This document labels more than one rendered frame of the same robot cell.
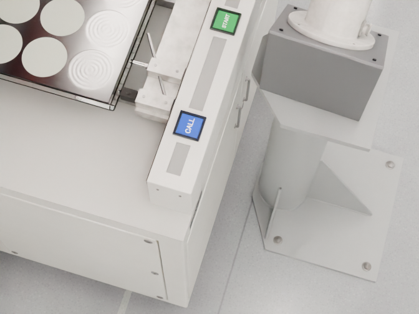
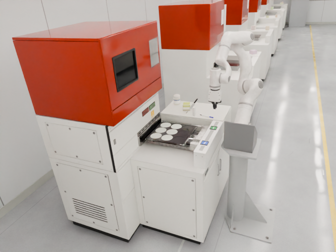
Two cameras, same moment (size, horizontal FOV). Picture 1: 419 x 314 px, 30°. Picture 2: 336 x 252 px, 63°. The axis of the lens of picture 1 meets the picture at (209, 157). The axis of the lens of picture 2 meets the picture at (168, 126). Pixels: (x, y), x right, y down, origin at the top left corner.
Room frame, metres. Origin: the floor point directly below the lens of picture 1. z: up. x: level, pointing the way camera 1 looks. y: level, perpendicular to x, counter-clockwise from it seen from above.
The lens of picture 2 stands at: (-1.19, -0.02, 2.08)
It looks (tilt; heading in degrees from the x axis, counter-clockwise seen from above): 27 degrees down; 11
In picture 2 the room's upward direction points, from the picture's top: 4 degrees counter-clockwise
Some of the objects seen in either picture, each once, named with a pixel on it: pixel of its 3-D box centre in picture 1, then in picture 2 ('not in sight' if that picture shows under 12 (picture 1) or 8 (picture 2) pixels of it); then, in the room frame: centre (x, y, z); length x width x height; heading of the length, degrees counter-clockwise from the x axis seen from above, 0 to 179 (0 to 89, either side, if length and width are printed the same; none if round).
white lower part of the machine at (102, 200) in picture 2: not in sight; (115, 175); (0.90, 0.94, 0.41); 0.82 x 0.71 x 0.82; 165
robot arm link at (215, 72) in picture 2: not in sight; (215, 76); (0.90, -0.03, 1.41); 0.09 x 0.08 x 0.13; 69
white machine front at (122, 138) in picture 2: not in sight; (138, 126); (0.81, 0.61, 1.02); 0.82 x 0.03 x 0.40; 165
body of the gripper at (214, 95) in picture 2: not in sight; (215, 94); (0.91, -0.03, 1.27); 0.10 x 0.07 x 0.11; 75
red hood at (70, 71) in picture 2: not in sight; (97, 66); (0.89, 0.91, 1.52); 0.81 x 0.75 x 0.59; 165
